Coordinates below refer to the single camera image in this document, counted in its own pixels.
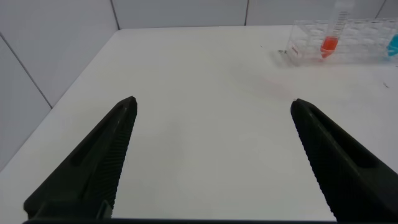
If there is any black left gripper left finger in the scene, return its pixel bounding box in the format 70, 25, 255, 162
23, 95, 138, 220

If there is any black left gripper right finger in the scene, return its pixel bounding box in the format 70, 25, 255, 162
290, 98, 398, 223

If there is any test tube with blue pigment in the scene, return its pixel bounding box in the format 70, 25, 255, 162
386, 33, 398, 57

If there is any test tube with red pigment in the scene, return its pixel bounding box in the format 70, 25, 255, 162
320, 0, 355, 59

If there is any clear plastic test tube rack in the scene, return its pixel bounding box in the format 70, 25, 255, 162
285, 18, 398, 67

